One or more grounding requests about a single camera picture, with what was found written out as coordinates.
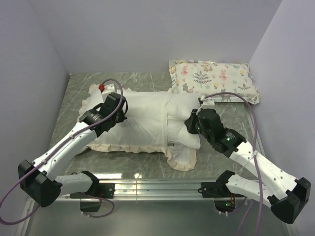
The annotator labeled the white pillow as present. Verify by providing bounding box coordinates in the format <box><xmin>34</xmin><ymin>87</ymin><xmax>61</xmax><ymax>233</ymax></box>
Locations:
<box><xmin>166</xmin><ymin>93</ymin><xmax>201</xmax><ymax>149</ymax></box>

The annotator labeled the grey pillowcase with cream trim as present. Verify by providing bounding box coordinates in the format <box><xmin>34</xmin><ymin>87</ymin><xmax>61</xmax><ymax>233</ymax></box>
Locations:
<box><xmin>86</xmin><ymin>88</ymin><xmax>197</xmax><ymax>172</ymax></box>

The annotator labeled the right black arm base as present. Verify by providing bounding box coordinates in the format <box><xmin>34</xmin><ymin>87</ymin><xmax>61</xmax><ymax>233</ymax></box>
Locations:
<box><xmin>196</xmin><ymin>181</ymin><xmax>247</xmax><ymax>214</ymax></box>

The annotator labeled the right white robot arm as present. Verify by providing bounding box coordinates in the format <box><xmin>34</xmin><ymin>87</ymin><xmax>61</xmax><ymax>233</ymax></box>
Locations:
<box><xmin>185</xmin><ymin>109</ymin><xmax>311</xmax><ymax>224</ymax></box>

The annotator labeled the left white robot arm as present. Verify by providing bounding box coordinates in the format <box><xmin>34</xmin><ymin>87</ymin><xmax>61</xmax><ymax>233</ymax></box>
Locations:
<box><xmin>18</xmin><ymin>92</ymin><xmax>128</xmax><ymax>207</ymax></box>

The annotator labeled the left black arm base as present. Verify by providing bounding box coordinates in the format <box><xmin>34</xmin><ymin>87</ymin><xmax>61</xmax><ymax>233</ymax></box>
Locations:
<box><xmin>69</xmin><ymin>183</ymin><xmax>115</xmax><ymax>218</ymax></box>

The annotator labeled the floral print pillow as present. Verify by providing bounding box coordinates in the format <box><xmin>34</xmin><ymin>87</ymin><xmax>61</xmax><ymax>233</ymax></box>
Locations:
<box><xmin>169</xmin><ymin>60</ymin><xmax>260</xmax><ymax>105</ymax></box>

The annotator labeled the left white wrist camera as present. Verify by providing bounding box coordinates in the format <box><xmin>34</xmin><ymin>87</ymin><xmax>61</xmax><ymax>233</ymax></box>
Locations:
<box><xmin>98</xmin><ymin>84</ymin><xmax>116</xmax><ymax>95</ymax></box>

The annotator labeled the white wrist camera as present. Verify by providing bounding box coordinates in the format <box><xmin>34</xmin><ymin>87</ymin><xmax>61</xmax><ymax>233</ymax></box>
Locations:
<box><xmin>98</xmin><ymin>84</ymin><xmax>116</xmax><ymax>95</ymax></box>
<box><xmin>197</xmin><ymin>95</ymin><xmax>215</xmax><ymax>113</ymax></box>

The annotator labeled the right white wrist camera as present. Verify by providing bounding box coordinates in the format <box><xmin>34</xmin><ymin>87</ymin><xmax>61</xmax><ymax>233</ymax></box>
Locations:
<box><xmin>197</xmin><ymin>95</ymin><xmax>215</xmax><ymax>113</ymax></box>

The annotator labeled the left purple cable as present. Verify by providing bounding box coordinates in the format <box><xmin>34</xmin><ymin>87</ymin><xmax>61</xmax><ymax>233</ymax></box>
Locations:
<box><xmin>0</xmin><ymin>78</ymin><xmax>128</xmax><ymax>225</ymax></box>

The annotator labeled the purple cable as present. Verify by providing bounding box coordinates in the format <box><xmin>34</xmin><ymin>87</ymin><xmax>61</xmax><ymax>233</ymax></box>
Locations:
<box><xmin>0</xmin><ymin>78</ymin><xmax>128</xmax><ymax>225</ymax></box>
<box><xmin>204</xmin><ymin>92</ymin><xmax>261</xmax><ymax>236</ymax></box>

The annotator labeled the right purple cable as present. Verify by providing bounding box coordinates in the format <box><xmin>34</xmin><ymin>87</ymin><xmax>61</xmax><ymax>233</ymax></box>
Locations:
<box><xmin>204</xmin><ymin>92</ymin><xmax>261</xmax><ymax>236</ymax></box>

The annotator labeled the aluminium mounting rail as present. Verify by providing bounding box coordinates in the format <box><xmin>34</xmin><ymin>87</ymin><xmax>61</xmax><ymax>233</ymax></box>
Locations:
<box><xmin>17</xmin><ymin>103</ymin><xmax>291</xmax><ymax>236</ymax></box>

